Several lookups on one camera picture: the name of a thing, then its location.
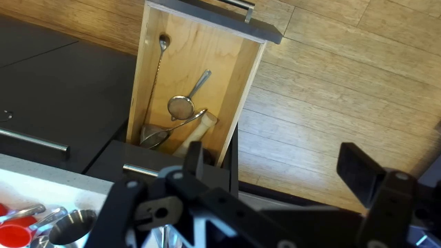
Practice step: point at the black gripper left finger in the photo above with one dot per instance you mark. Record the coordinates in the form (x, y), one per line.
(211, 208)

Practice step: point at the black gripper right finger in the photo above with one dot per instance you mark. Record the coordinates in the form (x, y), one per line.
(395, 208)

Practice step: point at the wooden muddler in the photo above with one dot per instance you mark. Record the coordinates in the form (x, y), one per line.
(202, 130)

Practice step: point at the conical metal mesh strainer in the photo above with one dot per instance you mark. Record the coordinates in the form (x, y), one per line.
(152, 136)

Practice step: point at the round metal mesh strainer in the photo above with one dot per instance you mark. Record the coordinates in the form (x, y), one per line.
(180, 107)

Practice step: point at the small silver measuring cup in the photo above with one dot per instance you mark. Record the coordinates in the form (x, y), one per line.
(71, 228)
(50, 219)

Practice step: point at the open wooden drawer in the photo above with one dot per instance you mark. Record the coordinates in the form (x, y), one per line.
(193, 60)

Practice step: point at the long metal bar spoon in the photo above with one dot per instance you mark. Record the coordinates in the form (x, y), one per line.
(163, 42)

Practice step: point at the small red measuring cup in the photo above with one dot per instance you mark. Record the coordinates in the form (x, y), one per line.
(25, 221)

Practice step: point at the large red measuring cup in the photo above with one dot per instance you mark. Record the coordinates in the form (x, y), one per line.
(14, 236)

